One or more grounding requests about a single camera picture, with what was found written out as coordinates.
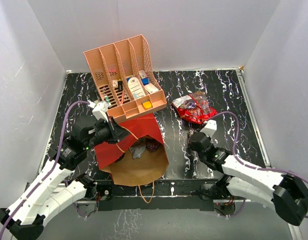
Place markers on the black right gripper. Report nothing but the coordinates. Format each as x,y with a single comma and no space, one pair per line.
192,146

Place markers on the red snack packet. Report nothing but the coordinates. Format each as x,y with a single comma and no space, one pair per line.
194,108

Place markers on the silver grey snack packet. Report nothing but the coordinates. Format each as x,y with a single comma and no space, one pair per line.
137,148

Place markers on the blue small box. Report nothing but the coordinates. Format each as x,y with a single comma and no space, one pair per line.
145,81

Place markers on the white small box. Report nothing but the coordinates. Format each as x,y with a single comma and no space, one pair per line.
150,88

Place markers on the black mounting base rail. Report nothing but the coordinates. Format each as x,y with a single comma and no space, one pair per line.
165,194

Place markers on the purple snack packet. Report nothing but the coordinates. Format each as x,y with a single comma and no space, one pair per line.
191,131

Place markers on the dark chocolate snack packet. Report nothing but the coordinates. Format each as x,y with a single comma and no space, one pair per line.
152,145

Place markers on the green white tube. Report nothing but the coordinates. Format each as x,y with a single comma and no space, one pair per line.
107,100

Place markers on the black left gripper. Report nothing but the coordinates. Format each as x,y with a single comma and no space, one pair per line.
117,131

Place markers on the red brown paper bag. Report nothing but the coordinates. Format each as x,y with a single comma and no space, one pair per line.
139,159

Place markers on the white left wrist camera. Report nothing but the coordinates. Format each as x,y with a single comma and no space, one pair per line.
100,111

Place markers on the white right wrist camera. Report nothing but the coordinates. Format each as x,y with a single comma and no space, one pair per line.
210,128

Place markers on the white label card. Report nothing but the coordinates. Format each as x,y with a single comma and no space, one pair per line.
135,87

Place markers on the pink plastic desk organizer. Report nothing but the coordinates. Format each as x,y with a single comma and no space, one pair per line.
120,61

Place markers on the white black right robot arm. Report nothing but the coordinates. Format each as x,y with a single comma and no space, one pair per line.
285,193

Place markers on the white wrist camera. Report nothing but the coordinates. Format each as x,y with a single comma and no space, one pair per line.
210,128
100,111

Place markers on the black marker in organizer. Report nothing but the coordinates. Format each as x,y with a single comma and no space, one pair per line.
120,85

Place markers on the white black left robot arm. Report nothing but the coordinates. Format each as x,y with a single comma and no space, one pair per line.
27,217

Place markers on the yellow box in organizer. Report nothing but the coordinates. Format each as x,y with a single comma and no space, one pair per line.
147,105

